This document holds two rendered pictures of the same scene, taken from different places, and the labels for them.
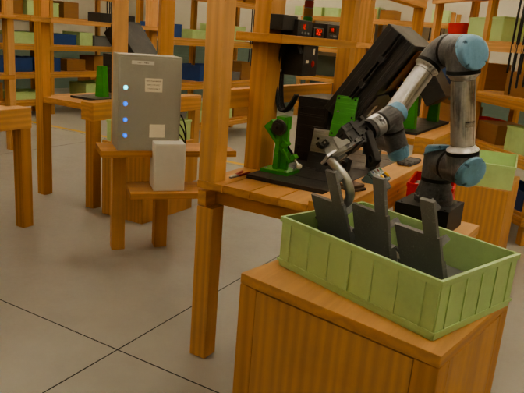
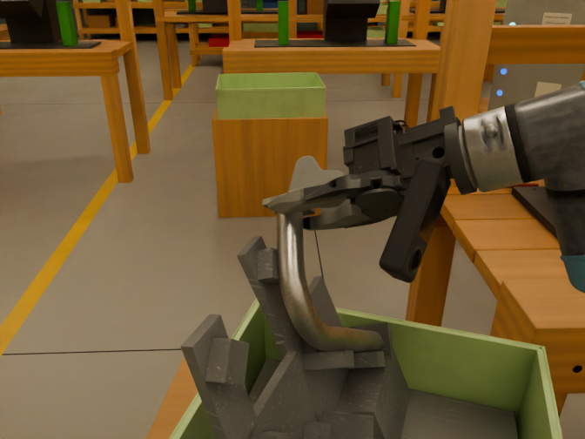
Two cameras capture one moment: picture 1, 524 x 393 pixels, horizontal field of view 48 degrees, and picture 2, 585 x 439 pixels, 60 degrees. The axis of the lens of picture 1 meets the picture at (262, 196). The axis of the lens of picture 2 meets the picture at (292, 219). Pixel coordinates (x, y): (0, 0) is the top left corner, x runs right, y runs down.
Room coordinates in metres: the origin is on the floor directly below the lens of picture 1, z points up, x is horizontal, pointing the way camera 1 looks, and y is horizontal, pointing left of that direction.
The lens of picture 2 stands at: (1.54, -0.65, 1.43)
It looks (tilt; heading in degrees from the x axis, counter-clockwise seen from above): 27 degrees down; 59
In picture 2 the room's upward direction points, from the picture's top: straight up
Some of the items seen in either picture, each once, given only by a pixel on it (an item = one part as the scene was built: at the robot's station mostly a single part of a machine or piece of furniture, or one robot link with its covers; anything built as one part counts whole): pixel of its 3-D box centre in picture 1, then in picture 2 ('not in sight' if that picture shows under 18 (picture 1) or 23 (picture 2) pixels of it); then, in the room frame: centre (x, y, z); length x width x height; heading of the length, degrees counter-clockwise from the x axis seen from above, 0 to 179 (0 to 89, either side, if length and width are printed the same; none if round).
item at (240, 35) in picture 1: (302, 40); not in sight; (3.16, -0.15, 1.52); 0.90 x 0.25 x 0.04; 151
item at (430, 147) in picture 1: (440, 161); not in sight; (2.24, -0.68, 1.11); 0.13 x 0.12 x 0.14; 23
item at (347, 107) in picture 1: (346, 116); not in sight; (2.94, -0.39, 1.17); 0.13 x 0.12 x 0.20; 151
